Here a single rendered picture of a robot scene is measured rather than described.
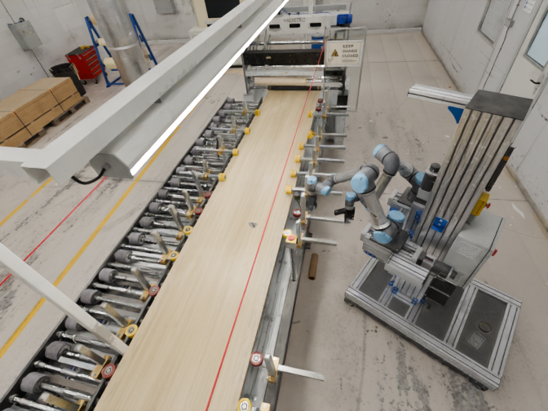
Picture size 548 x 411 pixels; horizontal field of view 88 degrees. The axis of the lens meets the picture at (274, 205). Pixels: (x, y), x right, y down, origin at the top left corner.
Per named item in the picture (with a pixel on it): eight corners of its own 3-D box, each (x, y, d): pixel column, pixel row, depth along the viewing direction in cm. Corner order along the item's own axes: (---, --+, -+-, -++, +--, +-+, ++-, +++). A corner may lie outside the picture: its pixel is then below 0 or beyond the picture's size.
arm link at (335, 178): (381, 155, 185) (329, 171, 226) (372, 164, 180) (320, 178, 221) (389, 170, 187) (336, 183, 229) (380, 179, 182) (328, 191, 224)
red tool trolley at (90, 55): (109, 74, 843) (95, 44, 787) (96, 85, 790) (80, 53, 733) (94, 76, 848) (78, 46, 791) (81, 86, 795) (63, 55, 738)
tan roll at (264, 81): (342, 83, 425) (342, 75, 417) (341, 86, 417) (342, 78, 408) (250, 83, 457) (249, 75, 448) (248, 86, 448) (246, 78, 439)
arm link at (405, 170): (413, 186, 238) (379, 162, 205) (402, 176, 248) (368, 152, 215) (425, 175, 233) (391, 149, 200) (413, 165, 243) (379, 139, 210)
